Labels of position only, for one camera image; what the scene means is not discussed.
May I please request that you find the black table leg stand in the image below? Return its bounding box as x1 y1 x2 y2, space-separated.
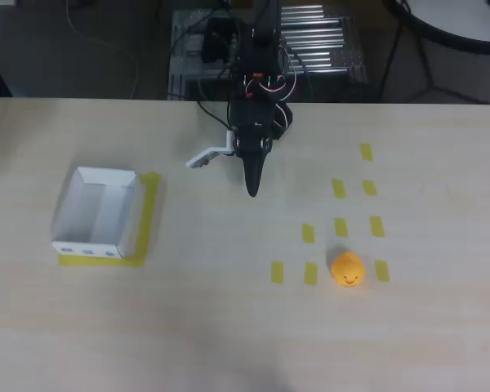
376 18 490 105

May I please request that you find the white floor cable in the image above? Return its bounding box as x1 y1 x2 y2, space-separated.
64 0 142 99

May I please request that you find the aluminium profile frame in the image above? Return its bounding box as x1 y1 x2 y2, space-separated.
167 2 369 101

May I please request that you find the long yellow tape strip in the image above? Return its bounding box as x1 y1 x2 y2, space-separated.
58 252 148 270
131 171 163 269

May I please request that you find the orange rubber duck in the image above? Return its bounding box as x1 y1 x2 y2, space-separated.
330 251 367 288

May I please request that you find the round white table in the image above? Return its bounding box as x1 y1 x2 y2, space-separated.
382 0 490 53

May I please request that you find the white open cardboard box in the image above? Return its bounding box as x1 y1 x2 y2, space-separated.
51 166 145 261

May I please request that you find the black camera cable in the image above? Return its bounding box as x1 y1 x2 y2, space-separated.
196 100 234 132

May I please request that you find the white gripper camera mount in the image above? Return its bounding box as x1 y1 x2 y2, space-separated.
185 129 236 170

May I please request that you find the black rounded object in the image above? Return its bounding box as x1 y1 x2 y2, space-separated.
200 16 235 65

